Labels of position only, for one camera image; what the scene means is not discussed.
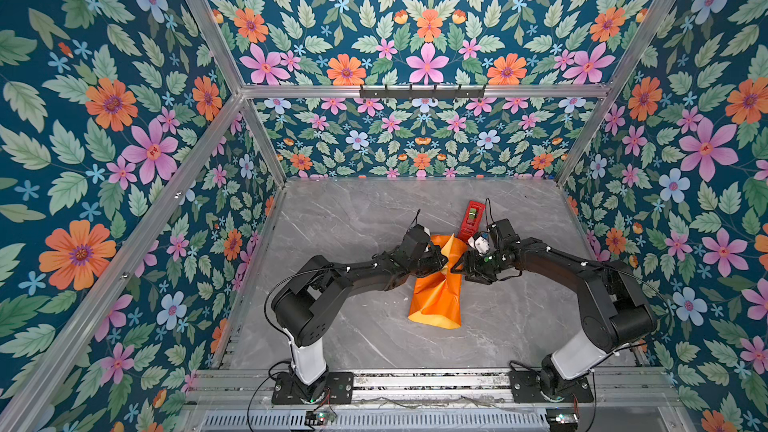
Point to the red tape dispenser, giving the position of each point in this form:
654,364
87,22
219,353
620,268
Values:
472,220

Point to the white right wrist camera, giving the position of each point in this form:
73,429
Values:
480,243

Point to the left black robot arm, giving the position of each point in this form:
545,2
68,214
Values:
306,305

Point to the yellow orange wrapping paper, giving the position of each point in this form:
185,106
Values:
436,298

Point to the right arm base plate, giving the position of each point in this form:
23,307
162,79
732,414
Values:
546,386

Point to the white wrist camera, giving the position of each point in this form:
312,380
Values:
480,243
425,239

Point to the white slotted cable duct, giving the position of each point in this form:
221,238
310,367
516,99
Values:
378,420

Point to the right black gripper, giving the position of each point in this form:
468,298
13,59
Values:
474,256

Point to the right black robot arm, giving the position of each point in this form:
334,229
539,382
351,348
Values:
613,310

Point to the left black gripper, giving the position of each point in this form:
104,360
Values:
438,262

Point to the aluminium mounting rail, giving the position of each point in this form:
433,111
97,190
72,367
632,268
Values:
495,387

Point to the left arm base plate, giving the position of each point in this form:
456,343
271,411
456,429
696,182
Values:
331,387

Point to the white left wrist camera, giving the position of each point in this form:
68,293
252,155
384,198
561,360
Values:
425,239

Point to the left small circuit board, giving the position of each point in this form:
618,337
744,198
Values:
319,419

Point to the right small circuit board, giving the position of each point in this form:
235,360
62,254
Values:
563,422

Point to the small circuit board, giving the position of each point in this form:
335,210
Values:
319,419
563,422

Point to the black hook rail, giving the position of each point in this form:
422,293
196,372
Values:
409,92

